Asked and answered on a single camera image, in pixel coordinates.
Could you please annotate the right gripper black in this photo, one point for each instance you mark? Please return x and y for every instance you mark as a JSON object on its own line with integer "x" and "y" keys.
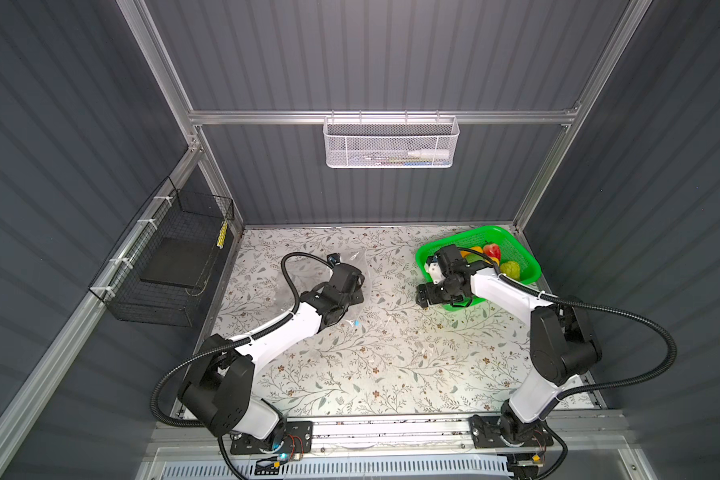
{"x": 421, "y": 294}

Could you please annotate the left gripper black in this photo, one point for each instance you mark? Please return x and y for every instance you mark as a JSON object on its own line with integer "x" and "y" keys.
{"x": 357, "y": 297}

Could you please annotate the clear zip top bag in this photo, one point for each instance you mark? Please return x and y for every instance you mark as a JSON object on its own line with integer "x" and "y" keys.
{"x": 305, "y": 275}

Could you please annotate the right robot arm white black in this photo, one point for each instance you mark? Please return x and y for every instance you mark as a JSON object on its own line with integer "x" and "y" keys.
{"x": 563, "y": 343}

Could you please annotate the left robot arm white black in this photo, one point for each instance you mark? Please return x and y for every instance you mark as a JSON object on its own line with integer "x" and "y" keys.
{"x": 217, "y": 388}

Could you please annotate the red toy apple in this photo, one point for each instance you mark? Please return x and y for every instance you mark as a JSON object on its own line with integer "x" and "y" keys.
{"x": 493, "y": 251}

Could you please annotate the green toy fruit right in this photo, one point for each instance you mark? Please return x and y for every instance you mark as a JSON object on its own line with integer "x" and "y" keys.
{"x": 512, "y": 269}

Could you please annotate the green plastic basket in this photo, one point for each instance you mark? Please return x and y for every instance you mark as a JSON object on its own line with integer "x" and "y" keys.
{"x": 510, "y": 250}

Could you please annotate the black pad in basket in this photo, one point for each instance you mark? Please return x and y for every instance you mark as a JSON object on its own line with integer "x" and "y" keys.
{"x": 178, "y": 263}

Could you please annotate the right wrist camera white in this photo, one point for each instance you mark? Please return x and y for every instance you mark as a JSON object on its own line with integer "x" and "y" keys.
{"x": 433, "y": 270}

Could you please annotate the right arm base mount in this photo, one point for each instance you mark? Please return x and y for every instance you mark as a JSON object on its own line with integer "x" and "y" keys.
{"x": 495, "y": 431}

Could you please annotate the white wire mesh basket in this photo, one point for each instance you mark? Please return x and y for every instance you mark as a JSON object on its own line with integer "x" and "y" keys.
{"x": 394, "y": 142}

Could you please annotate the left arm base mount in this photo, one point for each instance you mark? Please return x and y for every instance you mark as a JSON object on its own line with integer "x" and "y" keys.
{"x": 288, "y": 437}

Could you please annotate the black wire mesh basket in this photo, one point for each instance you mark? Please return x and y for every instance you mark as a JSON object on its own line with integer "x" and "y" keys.
{"x": 182, "y": 214}

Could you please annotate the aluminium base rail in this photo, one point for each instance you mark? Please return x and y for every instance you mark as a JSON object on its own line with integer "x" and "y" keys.
{"x": 448, "y": 433}

